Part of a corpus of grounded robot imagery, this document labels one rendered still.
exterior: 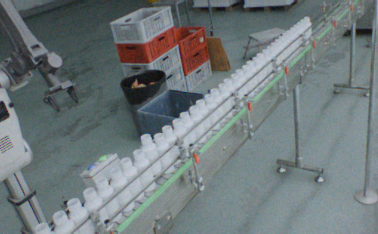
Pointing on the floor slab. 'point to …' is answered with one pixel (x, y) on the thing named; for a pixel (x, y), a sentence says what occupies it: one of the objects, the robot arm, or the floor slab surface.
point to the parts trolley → (186, 13)
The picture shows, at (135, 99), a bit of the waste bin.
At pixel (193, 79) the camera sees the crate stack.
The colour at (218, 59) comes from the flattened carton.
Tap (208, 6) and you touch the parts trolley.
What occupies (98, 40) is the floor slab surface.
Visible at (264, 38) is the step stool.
